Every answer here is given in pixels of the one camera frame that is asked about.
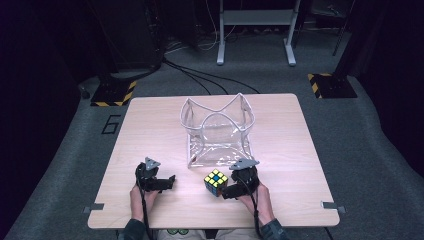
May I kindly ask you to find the grey table bracket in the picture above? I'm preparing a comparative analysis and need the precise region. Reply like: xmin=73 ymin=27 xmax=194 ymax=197
xmin=320 ymin=200 xmax=347 ymax=215
xmin=82 ymin=202 xmax=105 ymax=215

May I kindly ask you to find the person's right hand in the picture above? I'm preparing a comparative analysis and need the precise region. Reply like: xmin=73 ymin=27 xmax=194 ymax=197
xmin=236 ymin=182 xmax=276 ymax=227

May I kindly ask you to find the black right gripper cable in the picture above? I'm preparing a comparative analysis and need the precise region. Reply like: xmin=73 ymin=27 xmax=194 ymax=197
xmin=234 ymin=175 xmax=265 ymax=240

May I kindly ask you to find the person's left hand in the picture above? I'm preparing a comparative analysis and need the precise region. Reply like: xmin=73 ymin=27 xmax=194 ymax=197
xmin=129 ymin=184 xmax=160 ymax=223

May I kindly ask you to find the black floor cable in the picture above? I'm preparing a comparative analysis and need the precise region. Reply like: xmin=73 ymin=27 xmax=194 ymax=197
xmin=162 ymin=58 xmax=261 ymax=96
xmin=163 ymin=60 xmax=230 ymax=96

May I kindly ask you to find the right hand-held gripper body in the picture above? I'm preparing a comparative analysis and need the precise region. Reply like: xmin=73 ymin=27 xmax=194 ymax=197
xmin=228 ymin=158 xmax=261 ymax=197

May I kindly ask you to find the clear plastic storage bag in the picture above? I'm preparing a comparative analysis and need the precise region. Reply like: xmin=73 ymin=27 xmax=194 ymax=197
xmin=179 ymin=92 xmax=257 ymax=169

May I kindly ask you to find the white metal desk frame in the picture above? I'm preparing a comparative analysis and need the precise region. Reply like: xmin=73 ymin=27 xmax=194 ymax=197
xmin=216 ymin=0 xmax=303 ymax=67

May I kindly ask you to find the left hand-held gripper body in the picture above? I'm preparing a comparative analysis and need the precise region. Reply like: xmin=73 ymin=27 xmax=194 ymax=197
xmin=134 ymin=156 xmax=162 ymax=193

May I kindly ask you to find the white cable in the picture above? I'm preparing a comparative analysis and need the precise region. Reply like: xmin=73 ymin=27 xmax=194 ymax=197
xmin=195 ymin=0 xmax=236 ymax=52

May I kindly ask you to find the black stand pole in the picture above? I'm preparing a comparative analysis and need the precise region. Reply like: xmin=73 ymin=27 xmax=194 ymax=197
xmin=332 ymin=0 xmax=361 ymax=78

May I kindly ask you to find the dark cabinet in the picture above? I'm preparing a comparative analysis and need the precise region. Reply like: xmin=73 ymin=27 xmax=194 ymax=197
xmin=88 ymin=0 xmax=166 ymax=74

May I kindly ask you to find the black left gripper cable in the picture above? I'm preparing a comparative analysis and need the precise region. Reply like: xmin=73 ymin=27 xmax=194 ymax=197
xmin=135 ymin=178 xmax=152 ymax=240

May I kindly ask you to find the colourful puzzle cube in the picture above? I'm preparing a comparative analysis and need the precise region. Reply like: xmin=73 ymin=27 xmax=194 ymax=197
xmin=203 ymin=168 xmax=230 ymax=198

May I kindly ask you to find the person's right leg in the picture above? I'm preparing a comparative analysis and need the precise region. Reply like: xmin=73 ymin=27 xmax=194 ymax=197
xmin=213 ymin=228 xmax=262 ymax=240

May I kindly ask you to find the dark caster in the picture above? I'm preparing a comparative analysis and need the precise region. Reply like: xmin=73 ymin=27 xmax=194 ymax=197
xmin=78 ymin=85 xmax=92 ymax=101

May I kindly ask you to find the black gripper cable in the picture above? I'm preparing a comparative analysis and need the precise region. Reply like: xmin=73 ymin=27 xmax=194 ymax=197
xmin=234 ymin=175 xmax=265 ymax=240
xmin=135 ymin=178 xmax=152 ymax=240

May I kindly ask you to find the black yellow striped base plate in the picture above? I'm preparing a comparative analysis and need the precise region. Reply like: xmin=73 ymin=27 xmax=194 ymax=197
xmin=90 ymin=79 xmax=138 ymax=108
xmin=306 ymin=72 xmax=359 ymax=100

